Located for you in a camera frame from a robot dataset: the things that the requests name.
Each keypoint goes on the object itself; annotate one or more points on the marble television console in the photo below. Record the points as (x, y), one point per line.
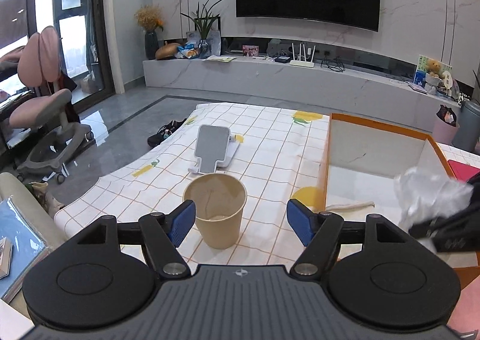
(262, 77)

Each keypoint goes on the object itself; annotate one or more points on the beige paper cup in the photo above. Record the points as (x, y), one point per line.
(219, 231)

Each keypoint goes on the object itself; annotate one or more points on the pink bucket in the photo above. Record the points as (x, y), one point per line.
(444, 132)

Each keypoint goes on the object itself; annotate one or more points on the beige boot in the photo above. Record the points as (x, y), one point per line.
(41, 190)

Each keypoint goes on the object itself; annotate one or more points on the brown rounded bag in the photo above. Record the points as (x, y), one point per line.
(167, 51)

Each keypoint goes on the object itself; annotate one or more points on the pink swivel chair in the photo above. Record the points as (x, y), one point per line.
(41, 107)

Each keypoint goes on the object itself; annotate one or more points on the small book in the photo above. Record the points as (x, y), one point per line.
(4, 257)

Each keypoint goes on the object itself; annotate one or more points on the orange cardboard box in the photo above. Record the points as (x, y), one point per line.
(360, 145)

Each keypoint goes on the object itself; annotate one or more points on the beige cushion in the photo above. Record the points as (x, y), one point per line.
(22, 190)

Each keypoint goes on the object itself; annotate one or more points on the yellow green papers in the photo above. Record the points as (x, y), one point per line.
(219, 59)

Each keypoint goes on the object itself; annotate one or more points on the pink photo card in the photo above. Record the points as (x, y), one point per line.
(250, 50)

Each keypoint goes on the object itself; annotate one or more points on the small black box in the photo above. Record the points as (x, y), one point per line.
(282, 59)

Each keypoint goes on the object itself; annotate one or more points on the red cardboard box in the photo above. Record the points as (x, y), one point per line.
(467, 169)

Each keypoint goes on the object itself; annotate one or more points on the dark vase with dried flowers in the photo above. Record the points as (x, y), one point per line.
(151, 43)

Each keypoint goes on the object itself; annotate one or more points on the blue folder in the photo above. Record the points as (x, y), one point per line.
(18, 227)

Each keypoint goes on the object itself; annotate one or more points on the white router with antennas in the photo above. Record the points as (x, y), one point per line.
(302, 62)

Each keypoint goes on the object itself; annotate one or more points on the white paper sheet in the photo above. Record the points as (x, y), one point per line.
(11, 321)

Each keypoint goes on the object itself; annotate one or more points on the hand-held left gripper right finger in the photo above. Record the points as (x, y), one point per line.
(300, 222)

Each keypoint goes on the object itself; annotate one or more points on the white plastic bag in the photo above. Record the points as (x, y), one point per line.
(214, 41)

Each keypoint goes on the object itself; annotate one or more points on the plastic flower bouquet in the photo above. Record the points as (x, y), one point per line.
(423, 190)

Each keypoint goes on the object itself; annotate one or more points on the grey white phone stand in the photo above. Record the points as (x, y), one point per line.
(213, 141)

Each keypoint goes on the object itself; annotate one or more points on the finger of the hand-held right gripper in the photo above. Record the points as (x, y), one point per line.
(450, 229)
(474, 182)

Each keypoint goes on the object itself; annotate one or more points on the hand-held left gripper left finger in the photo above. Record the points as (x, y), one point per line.
(182, 223)

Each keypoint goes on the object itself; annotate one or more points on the white checkered lemon tablecloth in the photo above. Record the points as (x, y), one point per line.
(262, 160)

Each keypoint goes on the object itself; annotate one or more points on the blue snack bag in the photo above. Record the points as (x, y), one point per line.
(188, 52)

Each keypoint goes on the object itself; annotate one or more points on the green plant in glass vase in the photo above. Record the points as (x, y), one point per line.
(204, 48)

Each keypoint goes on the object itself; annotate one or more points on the grey trash bin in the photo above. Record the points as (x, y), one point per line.
(468, 126)

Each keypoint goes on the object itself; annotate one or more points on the teddy bear on shelf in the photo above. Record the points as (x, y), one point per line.
(434, 68)

